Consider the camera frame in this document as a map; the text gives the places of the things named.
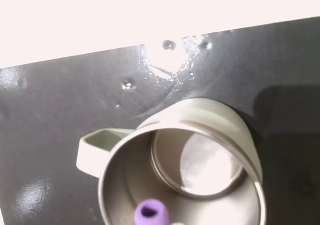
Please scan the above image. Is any grey-green steel-lined mug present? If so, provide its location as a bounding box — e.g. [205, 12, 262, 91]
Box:
[75, 97, 266, 225]

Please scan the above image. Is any purple ribbed pen grip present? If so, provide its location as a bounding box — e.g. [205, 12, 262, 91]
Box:
[134, 198, 170, 225]

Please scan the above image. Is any black glossy mat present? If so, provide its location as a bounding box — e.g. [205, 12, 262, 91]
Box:
[0, 15, 320, 225]

